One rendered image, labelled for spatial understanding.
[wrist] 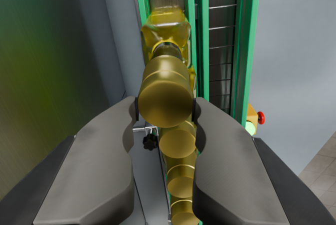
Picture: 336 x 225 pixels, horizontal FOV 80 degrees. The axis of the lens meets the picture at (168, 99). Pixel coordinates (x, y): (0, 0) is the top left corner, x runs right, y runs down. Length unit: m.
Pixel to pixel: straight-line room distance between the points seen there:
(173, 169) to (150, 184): 0.46
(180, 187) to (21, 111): 0.16
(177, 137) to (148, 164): 0.44
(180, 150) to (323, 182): 2.40
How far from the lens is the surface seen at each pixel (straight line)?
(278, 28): 0.62
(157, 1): 0.42
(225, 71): 0.46
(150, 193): 0.71
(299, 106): 0.76
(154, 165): 0.62
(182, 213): 0.26
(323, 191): 2.68
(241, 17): 0.41
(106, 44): 0.51
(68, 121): 0.26
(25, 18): 0.23
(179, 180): 0.21
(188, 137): 0.18
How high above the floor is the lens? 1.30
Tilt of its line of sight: 61 degrees down
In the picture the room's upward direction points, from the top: 180 degrees counter-clockwise
